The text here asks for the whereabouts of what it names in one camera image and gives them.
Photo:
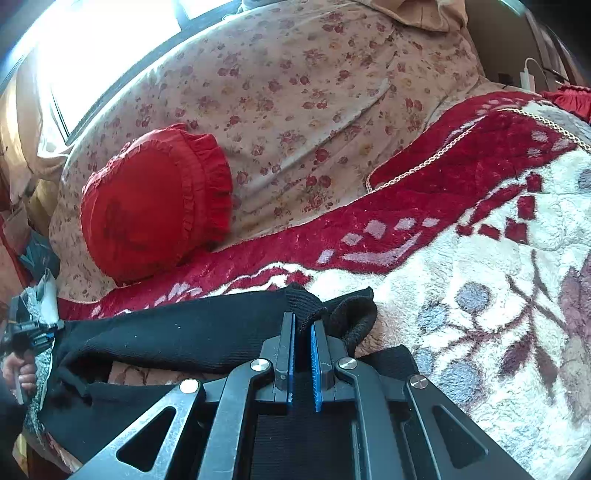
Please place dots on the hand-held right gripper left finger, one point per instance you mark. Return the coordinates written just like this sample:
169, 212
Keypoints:
290, 378

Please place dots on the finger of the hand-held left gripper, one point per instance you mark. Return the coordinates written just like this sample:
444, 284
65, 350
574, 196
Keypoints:
44, 331

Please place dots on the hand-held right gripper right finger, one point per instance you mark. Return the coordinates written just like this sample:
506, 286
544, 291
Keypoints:
316, 369

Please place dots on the black pants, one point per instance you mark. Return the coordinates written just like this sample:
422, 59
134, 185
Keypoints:
184, 337

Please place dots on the red ruffled cloth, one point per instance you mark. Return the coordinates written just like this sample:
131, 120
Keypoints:
572, 99

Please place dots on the white charger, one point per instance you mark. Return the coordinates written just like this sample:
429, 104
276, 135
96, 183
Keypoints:
527, 76

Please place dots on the red and white plush blanket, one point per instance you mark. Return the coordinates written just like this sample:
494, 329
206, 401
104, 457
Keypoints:
461, 277

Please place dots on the blue grey cloth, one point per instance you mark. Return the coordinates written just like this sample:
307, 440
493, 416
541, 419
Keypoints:
39, 254

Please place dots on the floral beige pillow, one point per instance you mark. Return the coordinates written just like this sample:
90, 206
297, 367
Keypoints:
300, 92

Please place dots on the person's left hand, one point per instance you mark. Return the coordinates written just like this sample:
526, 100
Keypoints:
27, 374

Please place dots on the beige curtain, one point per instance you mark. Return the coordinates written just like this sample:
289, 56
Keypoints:
23, 138

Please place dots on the grey speckled cloth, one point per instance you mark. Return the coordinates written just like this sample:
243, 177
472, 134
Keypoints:
44, 374

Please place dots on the tan pillow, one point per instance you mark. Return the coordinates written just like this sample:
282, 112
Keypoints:
415, 16

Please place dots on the red round ruffled pillow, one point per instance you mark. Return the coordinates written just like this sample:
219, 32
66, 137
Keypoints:
147, 212

